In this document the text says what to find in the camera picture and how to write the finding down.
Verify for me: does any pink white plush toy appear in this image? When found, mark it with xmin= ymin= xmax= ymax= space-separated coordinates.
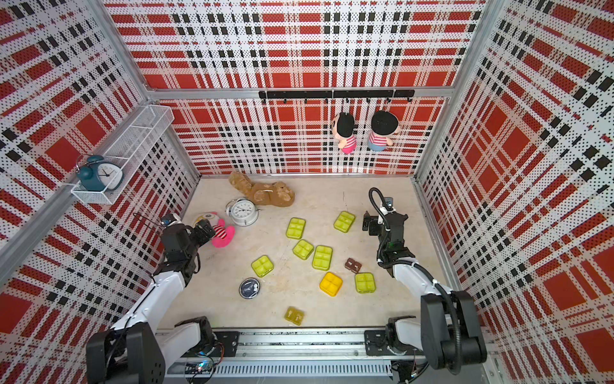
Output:
xmin=194 ymin=212 xmax=236 ymax=248

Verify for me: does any small brown pill case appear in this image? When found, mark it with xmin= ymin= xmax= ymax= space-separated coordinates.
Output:
xmin=344 ymin=258 xmax=362 ymax=274

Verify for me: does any teal alarm clock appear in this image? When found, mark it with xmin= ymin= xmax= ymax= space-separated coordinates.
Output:
xmin=77 ymin=155 xmax=124 ymax=192

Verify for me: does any white wire shelf basket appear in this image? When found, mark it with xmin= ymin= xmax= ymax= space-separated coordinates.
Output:
xmin=71 ymin=104 xmax=174 ymax=205

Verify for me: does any aluminium rail front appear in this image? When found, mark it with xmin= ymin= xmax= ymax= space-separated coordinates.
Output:
xmin=102 ymin=328 xmax=500 ymax=363

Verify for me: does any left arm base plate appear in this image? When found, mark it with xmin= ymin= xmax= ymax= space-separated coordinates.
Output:
xmin=171 ymin=330 xmax=241 ymax=359

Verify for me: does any silver alarm clock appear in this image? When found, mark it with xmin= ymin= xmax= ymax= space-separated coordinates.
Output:
xmin=225 ymin=198 xmax=260 ymax=227

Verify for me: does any green circuit board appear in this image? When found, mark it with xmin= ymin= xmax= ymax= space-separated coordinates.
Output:
xmin=167 ymin=362 xmax=217 ymax=377

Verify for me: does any yellow pillbox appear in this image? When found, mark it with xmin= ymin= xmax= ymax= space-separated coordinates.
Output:
xmin=319 ymin=272 xmax=343 ymax=297

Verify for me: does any doll with pink striped shirt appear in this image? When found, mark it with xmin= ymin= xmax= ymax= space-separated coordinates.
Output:
xmin=332 ymin=112 xmax=357 ymax=155

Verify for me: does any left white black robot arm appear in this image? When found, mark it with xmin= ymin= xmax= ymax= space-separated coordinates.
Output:
xmin=86 ymin=214 xmax=217 ymax=383

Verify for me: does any brown plush bear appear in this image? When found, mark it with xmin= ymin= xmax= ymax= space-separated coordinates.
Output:
xmin=229 ymin=171 xmax=295 ymax=207

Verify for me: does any round dark blue tin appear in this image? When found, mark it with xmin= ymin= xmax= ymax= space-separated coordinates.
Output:
xmin=239 ymin=278 xmax=261 ymax=300

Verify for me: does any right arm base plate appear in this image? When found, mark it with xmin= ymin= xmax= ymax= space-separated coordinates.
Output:
xmin=364 ymin=329 xmax=425 ymax=358

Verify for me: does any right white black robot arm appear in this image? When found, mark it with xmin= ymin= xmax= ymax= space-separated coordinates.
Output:
xmin=362 ymin=187 xmax=488 ymax=374

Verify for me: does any doll with black hat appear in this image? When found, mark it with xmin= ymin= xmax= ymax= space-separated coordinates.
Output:
xmin=367 ymin=110 xmax=399 ymax=152

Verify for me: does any black hook rail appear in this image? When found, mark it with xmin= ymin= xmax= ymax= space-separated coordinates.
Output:
xmin=258 ymin=89 xmax=416 ymax=102

